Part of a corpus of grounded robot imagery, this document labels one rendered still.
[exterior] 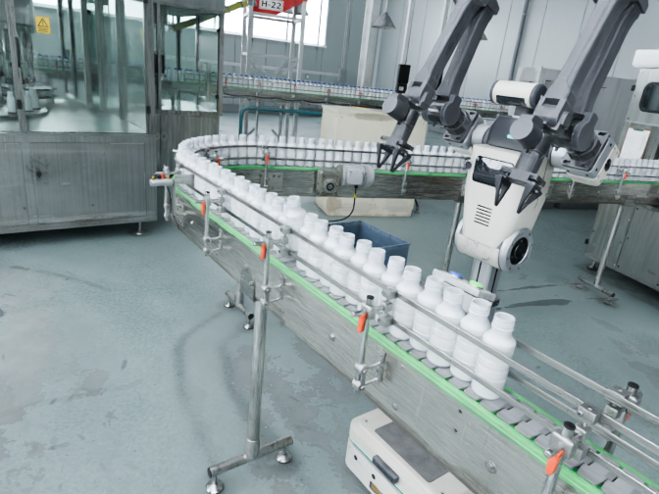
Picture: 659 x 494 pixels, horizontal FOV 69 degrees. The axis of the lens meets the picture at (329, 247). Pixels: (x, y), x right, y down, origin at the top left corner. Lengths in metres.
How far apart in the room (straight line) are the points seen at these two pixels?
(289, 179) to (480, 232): 1.53
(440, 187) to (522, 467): 2.54
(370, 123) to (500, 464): 4.75
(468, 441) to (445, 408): 0.07
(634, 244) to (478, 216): 3.41
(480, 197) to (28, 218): 3.55
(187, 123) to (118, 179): 2.31
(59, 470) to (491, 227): 1.85
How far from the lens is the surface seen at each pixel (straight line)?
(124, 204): 4.47
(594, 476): 0.93
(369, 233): 2.10
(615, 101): 8.09
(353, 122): 5.40
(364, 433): 2.02
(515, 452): 0.96
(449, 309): 1.00
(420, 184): 3.24
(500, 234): 1.62
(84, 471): 2.27
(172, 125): 6.47
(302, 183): 2.94
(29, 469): 2.34
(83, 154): 4.32
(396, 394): 1.13
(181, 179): 2.10
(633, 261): 4.99
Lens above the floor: 1.55
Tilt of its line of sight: 20 degrees down
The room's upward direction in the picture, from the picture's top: 6 degrees clockwise
